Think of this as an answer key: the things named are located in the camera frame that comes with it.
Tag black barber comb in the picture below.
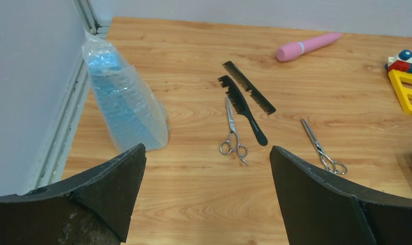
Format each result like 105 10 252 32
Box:
222 61 276 115

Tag colourful toy block bar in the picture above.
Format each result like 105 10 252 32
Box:
385 50 412 74

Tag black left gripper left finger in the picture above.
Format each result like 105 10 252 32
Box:
0 144 146 244

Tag silver straight scissors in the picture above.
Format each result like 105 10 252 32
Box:
219 97 249 165

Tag yellow triangular toy frame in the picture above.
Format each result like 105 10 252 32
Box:
388 69 412 115

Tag pink cylindrical wand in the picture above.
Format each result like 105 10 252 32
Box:
275 33 342 62

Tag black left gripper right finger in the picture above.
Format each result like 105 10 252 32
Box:
270 146 412 244

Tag silver thinning scissors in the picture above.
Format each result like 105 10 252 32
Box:
301 119 348 175

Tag left aluminium corner post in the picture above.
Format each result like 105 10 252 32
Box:
29 0 111 192

